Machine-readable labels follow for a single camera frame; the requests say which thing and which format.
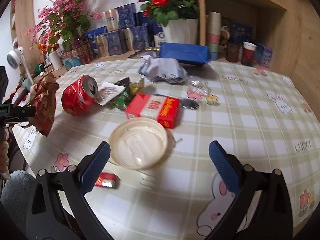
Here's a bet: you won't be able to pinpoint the brown paper bag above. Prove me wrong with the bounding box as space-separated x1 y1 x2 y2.
22 73 59 137

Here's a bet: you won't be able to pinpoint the crushed red soda can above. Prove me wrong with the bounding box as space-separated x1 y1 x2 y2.
61 75 98 115

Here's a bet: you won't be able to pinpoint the blue paper tray box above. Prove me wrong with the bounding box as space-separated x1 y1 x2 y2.
159 43 211 66

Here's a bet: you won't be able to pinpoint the white paper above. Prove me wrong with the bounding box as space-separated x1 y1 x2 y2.
138 55 187 85

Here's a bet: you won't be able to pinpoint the person's left hand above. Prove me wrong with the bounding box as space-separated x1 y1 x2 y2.
0 127 11 180

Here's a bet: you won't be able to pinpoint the white plastic lid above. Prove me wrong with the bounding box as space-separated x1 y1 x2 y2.
109 118 168 170

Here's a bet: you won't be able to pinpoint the white desk fan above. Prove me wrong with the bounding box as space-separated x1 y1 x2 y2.
7 47 34 85

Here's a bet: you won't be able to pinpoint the checked bunny tablecloth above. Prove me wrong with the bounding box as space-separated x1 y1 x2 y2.
13 59 319 239

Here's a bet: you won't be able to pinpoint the white vase orange flowers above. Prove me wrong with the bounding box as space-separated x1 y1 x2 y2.
37 43 63 70

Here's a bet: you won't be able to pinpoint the green candy wrapper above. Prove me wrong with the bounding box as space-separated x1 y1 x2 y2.
111 77 144 111

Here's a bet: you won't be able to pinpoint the red cigarette pack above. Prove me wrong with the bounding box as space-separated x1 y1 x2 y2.
125 94 180 129

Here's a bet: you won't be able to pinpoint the black cigarette pack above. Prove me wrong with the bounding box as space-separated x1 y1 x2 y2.
114 77 130 87

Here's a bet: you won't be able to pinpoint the red paper cup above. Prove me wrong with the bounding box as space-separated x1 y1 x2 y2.
241 42 257 67

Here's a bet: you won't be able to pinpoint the small blue carton box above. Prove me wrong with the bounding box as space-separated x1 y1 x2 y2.
254 43 273 68

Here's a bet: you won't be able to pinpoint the dark brown cup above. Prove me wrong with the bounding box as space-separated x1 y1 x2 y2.
226 42 240 62

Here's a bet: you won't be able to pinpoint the pink blossom flower arrangement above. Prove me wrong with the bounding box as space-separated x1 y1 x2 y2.
26 0 102 55

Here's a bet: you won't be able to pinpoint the golden leaf tray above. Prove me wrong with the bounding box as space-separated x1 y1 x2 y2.
129 47 160 59

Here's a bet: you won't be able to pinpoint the stack of pastel cups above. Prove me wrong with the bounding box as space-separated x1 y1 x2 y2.
206 11 221 61

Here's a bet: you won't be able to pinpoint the stacked blue gift boxes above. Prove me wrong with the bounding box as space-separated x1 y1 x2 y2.
86 3 156 56

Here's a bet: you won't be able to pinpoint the wooden shelf unit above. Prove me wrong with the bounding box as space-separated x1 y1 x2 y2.
196 0 301 73

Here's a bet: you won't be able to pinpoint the red rose plant white pot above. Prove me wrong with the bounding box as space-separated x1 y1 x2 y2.
138 0 199 44

